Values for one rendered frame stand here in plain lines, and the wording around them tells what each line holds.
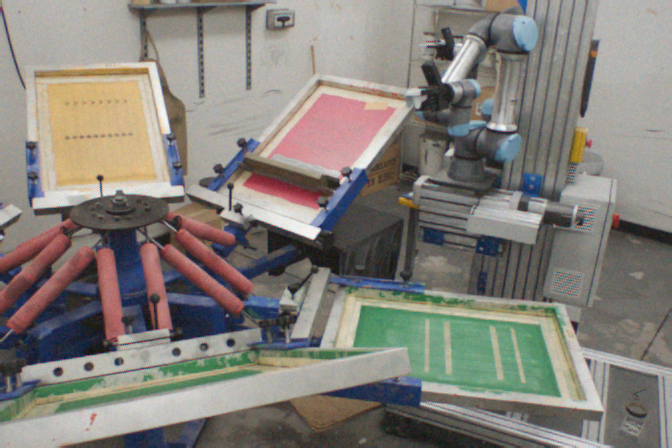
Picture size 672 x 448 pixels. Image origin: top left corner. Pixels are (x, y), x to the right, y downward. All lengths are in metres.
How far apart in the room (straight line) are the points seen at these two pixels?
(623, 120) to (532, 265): 3.11
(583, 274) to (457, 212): 0.58
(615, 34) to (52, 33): 4.17
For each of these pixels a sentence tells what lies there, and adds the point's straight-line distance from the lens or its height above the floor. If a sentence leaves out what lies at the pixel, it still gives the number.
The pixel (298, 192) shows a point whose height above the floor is 1.19.
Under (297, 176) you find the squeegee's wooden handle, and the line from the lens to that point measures 2.52.
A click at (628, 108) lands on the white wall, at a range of 5.82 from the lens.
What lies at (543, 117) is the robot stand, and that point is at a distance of 2.73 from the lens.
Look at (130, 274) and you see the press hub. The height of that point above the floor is 1.11.
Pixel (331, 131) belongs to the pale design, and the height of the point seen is 1.37.
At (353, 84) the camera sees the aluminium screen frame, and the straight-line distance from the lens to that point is 2.94.
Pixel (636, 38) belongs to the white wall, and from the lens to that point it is 5.77.
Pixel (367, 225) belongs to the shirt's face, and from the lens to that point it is 2.91.
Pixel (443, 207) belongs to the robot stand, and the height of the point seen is 1.13.
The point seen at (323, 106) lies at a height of 1.44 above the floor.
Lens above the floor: 2.06
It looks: 22 degrees down
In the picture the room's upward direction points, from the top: 3 degrees clockwise
